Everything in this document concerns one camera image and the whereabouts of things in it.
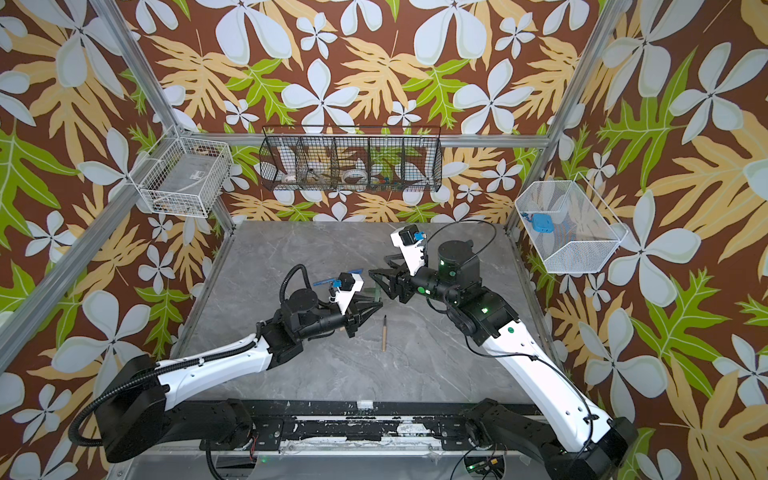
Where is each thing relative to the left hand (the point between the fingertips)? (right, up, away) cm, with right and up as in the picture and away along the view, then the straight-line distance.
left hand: (381, 299), depth 71 cm
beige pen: (+1, -14, +20) cm, 24 cm away
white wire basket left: (-58, +34, +15) cm, 69 cm away
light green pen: (-1, +3, -10) cm, 10 cm away
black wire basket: (-10, +43, +27) cm, 52 cm away
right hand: (-1, +8, -7) cm, 11 cm away
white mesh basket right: (+55, +17, +7) cm, 57 cm away
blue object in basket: (+47, +20, +15) cm, 53 cm away
